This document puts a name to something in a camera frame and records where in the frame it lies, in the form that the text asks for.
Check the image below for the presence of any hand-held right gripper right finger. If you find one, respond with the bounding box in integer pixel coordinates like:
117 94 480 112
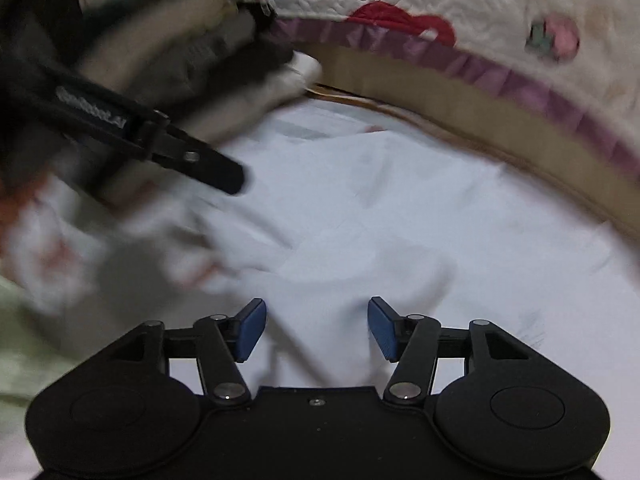
368 296 532 406

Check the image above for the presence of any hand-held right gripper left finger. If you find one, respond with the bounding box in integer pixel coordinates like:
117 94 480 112
107 298 267 407

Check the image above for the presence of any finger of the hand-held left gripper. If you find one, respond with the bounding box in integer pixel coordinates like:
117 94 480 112
147 121 247 197

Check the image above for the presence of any white long-sleeved shirt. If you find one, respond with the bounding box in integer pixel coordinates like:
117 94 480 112
100 94 640 401

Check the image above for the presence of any folded dark grey garment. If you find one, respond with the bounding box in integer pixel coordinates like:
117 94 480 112
235 37 297 78

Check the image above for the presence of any folded cream garment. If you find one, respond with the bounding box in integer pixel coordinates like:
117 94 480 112
75 0 261 88

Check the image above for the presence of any folded white garment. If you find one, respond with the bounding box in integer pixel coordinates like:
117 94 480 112
215 52 323 133

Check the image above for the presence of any checked pastel rug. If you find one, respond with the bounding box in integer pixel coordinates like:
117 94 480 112
0 82 640 480

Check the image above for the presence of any beige bed frame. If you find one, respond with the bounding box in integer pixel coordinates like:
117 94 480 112
295 42 640 242

